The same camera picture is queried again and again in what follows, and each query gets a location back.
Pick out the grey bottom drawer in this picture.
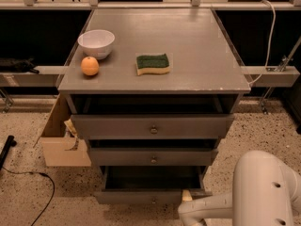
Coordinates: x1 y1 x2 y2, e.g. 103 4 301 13
94 166 212 204

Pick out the grey drawer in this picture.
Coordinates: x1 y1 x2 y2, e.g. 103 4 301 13
89 139 217 166
94 166 212 204
71 95 233 139

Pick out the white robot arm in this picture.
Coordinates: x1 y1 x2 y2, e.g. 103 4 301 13
178 151 301 226

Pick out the grey middle drawer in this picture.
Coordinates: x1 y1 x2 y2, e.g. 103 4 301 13
89 139 217 166

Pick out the grey drawer cabinet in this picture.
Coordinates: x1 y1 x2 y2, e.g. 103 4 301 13
57 8 252 174

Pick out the grey top drawer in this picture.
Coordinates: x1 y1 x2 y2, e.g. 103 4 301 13
71 95 233 139

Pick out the cardboard box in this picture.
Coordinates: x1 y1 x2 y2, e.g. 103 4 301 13
39 95 91 167

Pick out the green yellow sponge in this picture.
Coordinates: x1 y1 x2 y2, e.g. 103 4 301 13
136 54 170 75

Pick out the orange fruit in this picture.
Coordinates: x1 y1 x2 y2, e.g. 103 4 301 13
81 56 100 76

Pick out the white bowl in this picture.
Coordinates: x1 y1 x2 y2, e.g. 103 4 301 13
77 29 115 59

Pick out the black bar on floor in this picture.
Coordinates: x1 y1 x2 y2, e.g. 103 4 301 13
0 135 17 169

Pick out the white hanging cable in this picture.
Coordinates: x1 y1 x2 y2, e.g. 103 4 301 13
247 0 277 87

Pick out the black floor cable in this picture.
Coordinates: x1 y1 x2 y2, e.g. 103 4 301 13
0 166 56 226

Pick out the black object on rail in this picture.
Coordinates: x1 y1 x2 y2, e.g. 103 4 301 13
0 58 40 74

